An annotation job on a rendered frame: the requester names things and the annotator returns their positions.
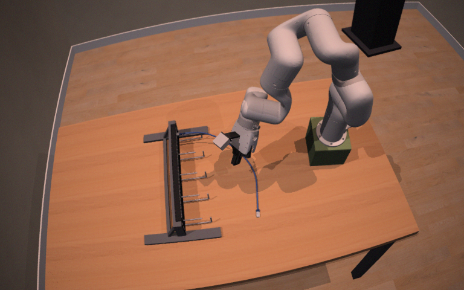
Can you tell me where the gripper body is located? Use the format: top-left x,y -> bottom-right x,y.
231,119 -> 259,155

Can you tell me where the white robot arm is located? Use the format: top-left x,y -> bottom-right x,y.
237,8 -> 373,147

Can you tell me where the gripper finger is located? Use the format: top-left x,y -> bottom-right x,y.
230,143 -> 239,164
233,146 -> 252,166

